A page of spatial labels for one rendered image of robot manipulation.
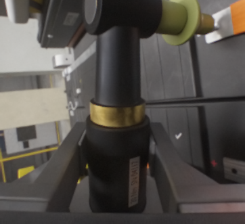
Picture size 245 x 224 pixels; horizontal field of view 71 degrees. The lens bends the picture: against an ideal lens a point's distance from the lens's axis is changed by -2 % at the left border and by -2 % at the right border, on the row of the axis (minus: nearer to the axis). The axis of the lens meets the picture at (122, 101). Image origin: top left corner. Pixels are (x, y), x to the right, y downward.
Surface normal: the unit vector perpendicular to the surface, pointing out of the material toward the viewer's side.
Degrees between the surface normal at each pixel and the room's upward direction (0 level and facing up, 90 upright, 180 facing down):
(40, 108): 90
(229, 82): 0
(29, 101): 90
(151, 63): 0
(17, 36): 90
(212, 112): 0
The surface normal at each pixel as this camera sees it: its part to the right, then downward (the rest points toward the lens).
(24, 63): 0.48, -0.04
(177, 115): -0.86, 0.12
